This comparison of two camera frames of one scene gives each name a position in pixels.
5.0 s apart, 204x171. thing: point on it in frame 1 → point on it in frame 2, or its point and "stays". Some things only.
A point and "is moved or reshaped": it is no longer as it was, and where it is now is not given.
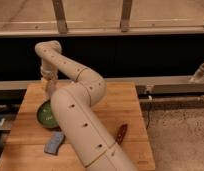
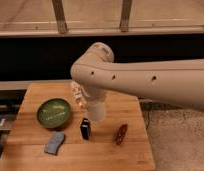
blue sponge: [54, 142] stays
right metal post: [125, 15] stays
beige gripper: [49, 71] → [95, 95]
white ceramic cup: [51, 86] is moved or reshaped
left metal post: [60, 17] stays
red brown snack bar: [121, 133] stays
